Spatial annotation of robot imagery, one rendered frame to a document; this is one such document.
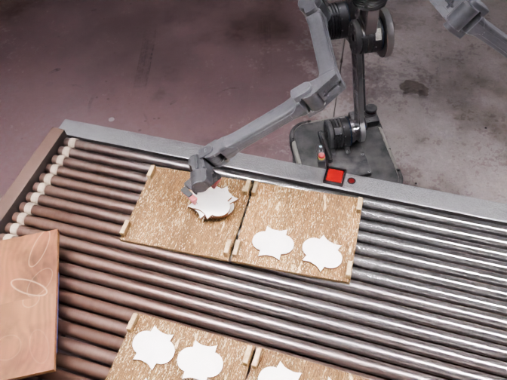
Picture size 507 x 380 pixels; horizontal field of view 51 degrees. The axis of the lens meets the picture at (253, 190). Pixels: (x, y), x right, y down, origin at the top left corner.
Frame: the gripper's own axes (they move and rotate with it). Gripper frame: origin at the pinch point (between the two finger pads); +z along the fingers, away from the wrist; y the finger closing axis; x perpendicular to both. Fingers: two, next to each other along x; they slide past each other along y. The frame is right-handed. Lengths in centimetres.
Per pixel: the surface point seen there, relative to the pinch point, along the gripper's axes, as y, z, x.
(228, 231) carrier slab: -2.8, 5.7, -15.4
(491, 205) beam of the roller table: 69, 6, -78
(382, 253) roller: 27, 6, -61
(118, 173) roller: -11.8, 8.7, 38.8
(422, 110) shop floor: 184, 97, 3
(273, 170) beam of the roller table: 29.9, 7.4, -7.2
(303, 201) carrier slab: 24.8, 5.1, -27.0
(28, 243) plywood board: -55, -3, 28
